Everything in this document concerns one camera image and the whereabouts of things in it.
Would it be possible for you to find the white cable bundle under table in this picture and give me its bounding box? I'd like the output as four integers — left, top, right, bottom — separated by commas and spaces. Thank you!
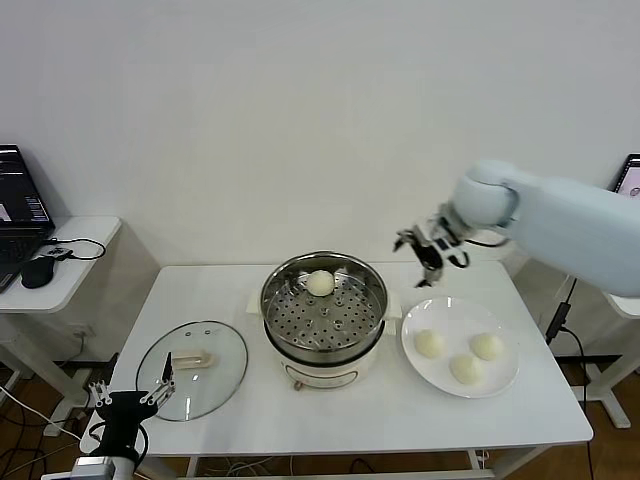
219, 460, 269, 480

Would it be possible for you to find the black cable with adapter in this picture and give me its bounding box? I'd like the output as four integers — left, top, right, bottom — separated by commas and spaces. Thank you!
544, 274, 589, 406

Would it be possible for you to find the cream electric cooker pot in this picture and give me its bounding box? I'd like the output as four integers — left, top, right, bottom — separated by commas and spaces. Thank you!
245, 287, 404, 394

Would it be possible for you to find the white side table with mouse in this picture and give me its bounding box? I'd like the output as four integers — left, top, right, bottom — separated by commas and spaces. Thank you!
0, 215, 124, 416

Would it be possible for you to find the white floor power strip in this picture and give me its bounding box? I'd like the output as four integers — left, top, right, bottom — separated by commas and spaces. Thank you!
42, 417, 84, 439

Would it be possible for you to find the glass pot lid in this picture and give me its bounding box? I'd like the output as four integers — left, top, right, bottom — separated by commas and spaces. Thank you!
135, 320, 250, 422

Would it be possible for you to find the stainless steel steamer basket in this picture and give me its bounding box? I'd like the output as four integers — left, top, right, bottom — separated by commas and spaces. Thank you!
259, 252, 389, 361

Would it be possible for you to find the grey laptop bright screen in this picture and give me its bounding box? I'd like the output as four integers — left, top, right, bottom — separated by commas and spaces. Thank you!
607, 153, 640, 201

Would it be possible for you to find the black laptop dark screen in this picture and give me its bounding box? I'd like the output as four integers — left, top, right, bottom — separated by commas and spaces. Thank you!
0, 144, 57, 294

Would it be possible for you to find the black looped hub cable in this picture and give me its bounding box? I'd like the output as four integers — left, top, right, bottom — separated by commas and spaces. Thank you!
42, 234, 108, 262

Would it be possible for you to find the white main table frame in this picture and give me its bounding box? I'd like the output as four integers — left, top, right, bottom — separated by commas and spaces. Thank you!
122, 452, 551, 480

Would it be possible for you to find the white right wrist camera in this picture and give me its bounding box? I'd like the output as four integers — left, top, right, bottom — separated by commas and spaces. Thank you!
437, 234, 471, 269

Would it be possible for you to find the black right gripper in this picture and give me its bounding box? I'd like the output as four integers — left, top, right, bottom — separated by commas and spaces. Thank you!
392, 218, 452, 290

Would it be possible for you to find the black computer mouse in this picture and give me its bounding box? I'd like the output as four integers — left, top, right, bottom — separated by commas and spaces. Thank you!
20, 255, 56, 290

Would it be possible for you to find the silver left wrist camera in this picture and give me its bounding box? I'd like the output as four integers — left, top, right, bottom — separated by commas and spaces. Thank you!
69, 454, 119, 480

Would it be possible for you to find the white round plate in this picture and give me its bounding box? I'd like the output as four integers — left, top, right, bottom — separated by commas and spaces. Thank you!
401, 297, 520, 400

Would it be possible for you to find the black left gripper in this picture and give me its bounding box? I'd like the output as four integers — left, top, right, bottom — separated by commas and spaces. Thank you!
88, 351, 177, 459

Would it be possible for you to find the white steamed baozi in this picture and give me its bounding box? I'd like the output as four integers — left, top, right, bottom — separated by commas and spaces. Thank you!
448, 353, 485, 386
305, 269, 335, 297
414, 329, 446, 360
470, 333, 506, 362

